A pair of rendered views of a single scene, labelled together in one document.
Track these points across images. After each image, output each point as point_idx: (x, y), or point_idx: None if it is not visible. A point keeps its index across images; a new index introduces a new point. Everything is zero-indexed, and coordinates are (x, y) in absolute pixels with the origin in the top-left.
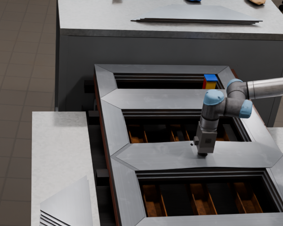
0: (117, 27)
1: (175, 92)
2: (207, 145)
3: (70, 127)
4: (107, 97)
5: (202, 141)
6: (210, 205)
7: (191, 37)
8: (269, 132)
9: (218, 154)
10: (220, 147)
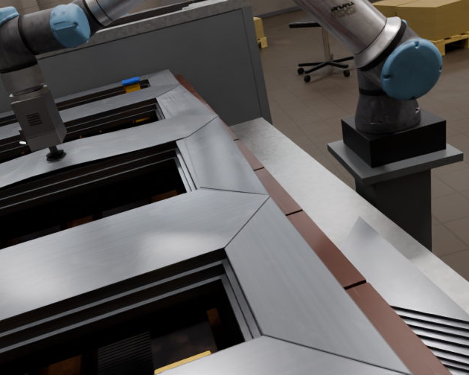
0: None
1: (70, 110)
2: (38, 129)
3: None
4: None
5: (23, 123)
6: None
7: (97, 43)
8: (211, 108)
9: (88, 149)
10: (100, 140)
